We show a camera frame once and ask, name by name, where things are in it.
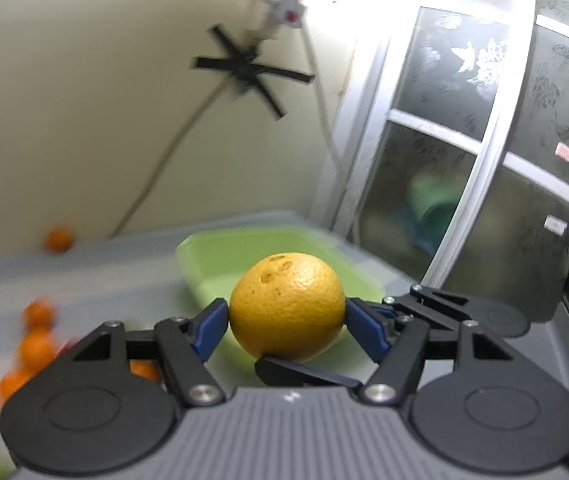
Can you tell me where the black tape cross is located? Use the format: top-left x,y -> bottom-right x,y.
192,25 -> 315,121

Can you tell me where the green object behind glass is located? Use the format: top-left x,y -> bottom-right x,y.
407,170 -> 465,256

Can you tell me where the green plastic basin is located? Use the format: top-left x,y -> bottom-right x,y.
175,226 -> 386,378

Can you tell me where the large orange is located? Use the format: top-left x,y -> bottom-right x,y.
228,252 -> 346,363

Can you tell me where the thick white cable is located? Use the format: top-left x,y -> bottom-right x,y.
297,25 -> 365,241

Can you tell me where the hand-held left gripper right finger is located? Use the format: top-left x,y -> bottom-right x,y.
347,299 -> 530,407

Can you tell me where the small orange tomato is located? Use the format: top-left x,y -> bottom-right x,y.
45,227 -> 74,254

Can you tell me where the white power strip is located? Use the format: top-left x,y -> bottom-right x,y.
234,0 -> 315,41

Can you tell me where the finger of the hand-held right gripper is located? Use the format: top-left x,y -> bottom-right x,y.
254,354 -> 364,389
382,284 -> 531,337

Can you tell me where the frosted glass sliding door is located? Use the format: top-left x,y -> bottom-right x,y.
309,0 -> 569,321

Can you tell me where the blue striped cloth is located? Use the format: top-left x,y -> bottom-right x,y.
0,210 -> 415,480

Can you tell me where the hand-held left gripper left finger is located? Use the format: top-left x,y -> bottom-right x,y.
59,299 -> 229,407

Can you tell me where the grey cable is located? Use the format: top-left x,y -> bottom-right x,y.
108,80 -> 235,238

